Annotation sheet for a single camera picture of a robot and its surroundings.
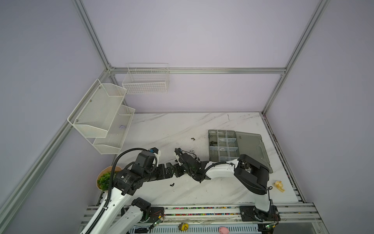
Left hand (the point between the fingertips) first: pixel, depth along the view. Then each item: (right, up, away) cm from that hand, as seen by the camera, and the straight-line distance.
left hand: (167, 172), depth 71 cm
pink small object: (+28, -27, -3) cm, 38 cm away
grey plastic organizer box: (+37, +10, +25) cm, 46 cm away
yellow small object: (+8, -25, -2) cm, 27 cm away
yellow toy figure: (+61, -10, +9) cm, 63 cm away
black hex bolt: (+27, +11, +31) cm, 43 cm away
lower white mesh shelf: (-38, +14, +22) cm, 46 cm away
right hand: (0, -2, +15) cm, 15 cm away
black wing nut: (+1, -12, +13) cm, 17 cm away
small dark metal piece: (+13, +14, +34) cm, 39 cm away
